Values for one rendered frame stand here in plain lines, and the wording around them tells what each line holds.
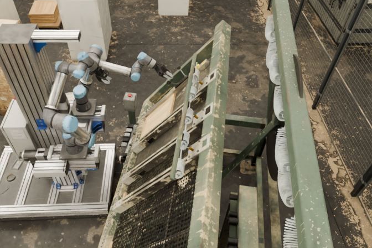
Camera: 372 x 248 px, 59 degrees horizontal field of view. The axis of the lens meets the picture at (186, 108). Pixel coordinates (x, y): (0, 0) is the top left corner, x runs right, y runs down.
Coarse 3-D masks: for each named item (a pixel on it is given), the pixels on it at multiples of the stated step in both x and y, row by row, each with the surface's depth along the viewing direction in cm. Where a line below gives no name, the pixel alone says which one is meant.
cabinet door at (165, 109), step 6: (174, 96) 296; (168, 102) 299; (156, 108) 318; (162, 108) 304; (168, 108) 290; (150, 114) 324; (156, 114) 310; (162, 114) 296; (168, 114) 282; (150, 120) 315; (156, 120) 301; (162, 120) 287; (144, 126) 318; (150, 126) 305; (144, 132) 309
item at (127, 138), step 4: (128, 124) 339; (132, 124) 339; (128, 128) 335; (132, 128) 338; (124, 132) 337; (128, 132) 334; (132, 132) 335; (124, 136) 333; (128, 136) 328; (132, 136) 331; (124, 140) 324; (128, 140) 326; (124, 144) 320; (128, 144) 324; (124, 148) 323; (128, 148) 320; (120, 156) 313; (124, 156) 308; (120, 160) 313; (124, 160) 311
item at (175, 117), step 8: (192, 80) 228; (208, 80) 227; (200, 88) 231; (200, 96) 238; (192, 104) 244; (176, 112) 255; (168, 120) 261; (176, 120) 259; (160, 128) 269; (168, 128) 268; (144, 136) 286; (152, 136) 278; (136, 144) 292; (144, 144) 288; (136, 152) 298
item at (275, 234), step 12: (228, 120) 347; (240, 120) 346; (252, 120) 347; (264, 120) 348; (264, 144) 375; (228, 156) 397; (252, 156) 398; (276, 192) 288; (276, 204) 280; (276, 216) 272; (276, 228) 265; (276, 240) 258
